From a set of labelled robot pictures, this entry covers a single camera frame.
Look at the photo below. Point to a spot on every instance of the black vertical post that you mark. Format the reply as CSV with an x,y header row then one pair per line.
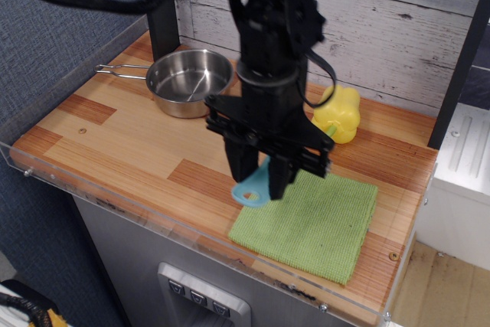
x,y
163,29
463,66

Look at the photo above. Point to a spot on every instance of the grey toy fridge cabinet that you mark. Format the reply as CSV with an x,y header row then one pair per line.
x,y
132,246

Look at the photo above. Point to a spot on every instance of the silver dispenser button panel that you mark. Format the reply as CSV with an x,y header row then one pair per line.
x,y
195,302

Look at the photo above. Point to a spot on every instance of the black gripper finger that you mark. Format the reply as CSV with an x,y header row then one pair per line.
x,y
282,172
242,159

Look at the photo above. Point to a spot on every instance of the clear acrylic table guard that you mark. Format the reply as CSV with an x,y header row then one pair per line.
x,y
155,196

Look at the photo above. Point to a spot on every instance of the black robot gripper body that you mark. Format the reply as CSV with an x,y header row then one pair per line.
x,y
269,115

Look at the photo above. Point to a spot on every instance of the black right vertical post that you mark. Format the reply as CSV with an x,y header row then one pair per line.
x,y
463,66

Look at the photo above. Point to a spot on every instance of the yellow plastic bell pepper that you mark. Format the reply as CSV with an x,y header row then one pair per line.
x,y
339,117

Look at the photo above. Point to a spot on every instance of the green folded towel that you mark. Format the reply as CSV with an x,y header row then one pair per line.
x,y
319,225

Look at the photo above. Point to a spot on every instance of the black left vertical post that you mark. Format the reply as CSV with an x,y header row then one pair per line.
x,y
163,29

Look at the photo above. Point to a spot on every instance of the stainless steel pot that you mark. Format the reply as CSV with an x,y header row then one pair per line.
x,y
181,81

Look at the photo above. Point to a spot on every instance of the light blue dish brush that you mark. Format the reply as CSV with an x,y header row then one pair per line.
x,y
254,192

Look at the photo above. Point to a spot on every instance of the white toy sink unit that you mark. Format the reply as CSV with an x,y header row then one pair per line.
x,y
454,215

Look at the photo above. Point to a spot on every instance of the yellow object bottom left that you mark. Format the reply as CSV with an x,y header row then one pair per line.
x,y
56,320

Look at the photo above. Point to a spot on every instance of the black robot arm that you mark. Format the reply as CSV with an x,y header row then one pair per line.
x,y
276,46

